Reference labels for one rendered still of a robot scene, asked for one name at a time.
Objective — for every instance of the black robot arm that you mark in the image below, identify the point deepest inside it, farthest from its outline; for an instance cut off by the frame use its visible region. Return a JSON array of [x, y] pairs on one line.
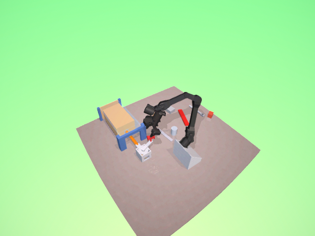
[[158, 110]]

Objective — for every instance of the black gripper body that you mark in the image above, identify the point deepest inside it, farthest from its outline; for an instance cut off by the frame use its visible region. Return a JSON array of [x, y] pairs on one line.
[[155, 131]]

